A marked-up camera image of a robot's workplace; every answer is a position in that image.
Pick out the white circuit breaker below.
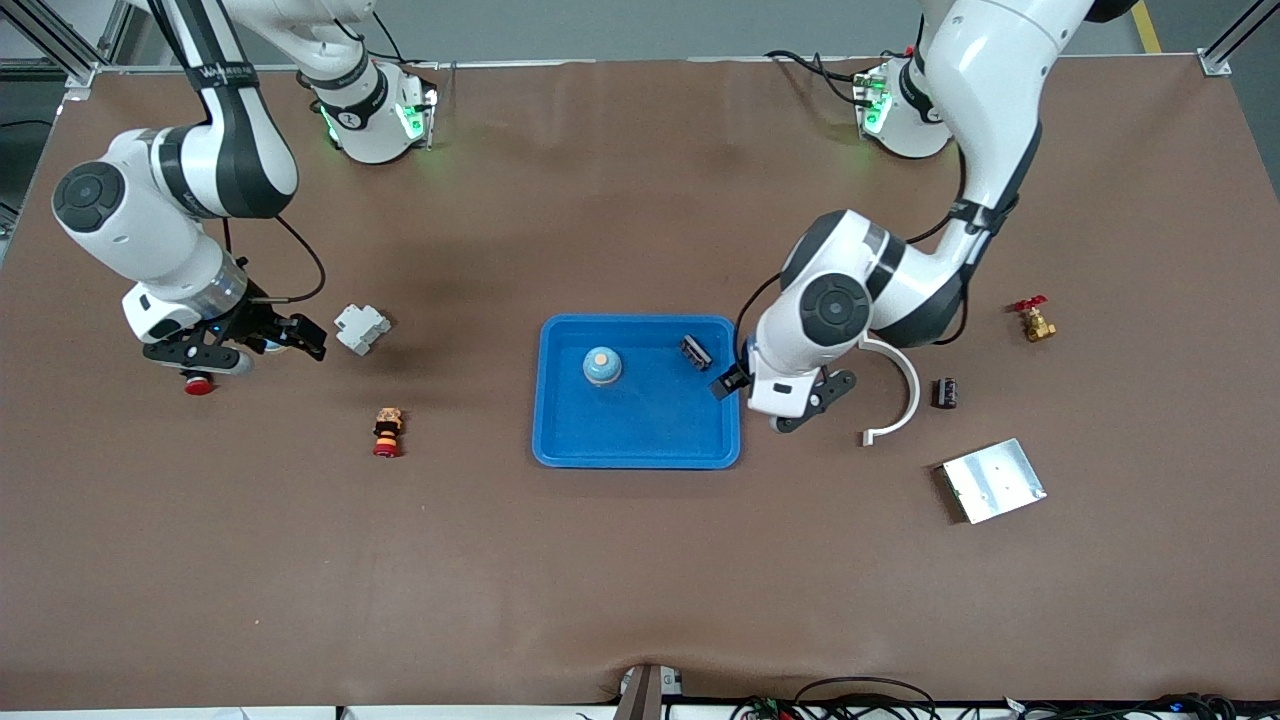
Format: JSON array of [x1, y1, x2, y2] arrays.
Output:
[[333, 303, 392, 357]]

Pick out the blue plastic tray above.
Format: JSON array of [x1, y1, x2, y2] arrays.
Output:
[[531, 314, 742, 470]]

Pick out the white curved plastic arc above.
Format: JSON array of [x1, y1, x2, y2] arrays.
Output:
[[858, 337, 921, 447]]

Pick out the brown table mat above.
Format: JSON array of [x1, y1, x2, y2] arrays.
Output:
[[0, 55, 1280, 713]]

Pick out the silver metal plate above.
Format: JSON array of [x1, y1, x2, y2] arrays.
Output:
[[937, 437, 1048, 526]]

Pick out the grey table edge clamp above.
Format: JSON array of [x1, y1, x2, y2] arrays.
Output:
[[613, 663, 684, 720]]

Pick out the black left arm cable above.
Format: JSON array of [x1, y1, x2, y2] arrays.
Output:
[[735, 140, 1006, 376]]

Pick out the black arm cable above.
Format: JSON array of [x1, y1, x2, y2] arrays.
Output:
[[735, 140, 1006, 376], [222, 212, 328, 302]]

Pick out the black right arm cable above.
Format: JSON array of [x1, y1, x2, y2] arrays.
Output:
[[222, 212, 328, 302]]

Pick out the brass valve red handle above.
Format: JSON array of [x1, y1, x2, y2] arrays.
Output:
[[1009, 295, 1058, 344]]

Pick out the black base cable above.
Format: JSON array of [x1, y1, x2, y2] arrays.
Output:
[[765, 48, 866, 106]]

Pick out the aluminium frame profile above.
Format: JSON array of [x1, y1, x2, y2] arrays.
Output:
[[1198, 0, 1280, 78], [0, 0, 136, 93]]

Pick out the black looped cable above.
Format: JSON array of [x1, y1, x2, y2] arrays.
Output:
[[793, 677, 939, 720]]

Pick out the black cable bundle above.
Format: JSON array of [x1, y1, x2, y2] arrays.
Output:
[[1000, 692, 1280, 720]]

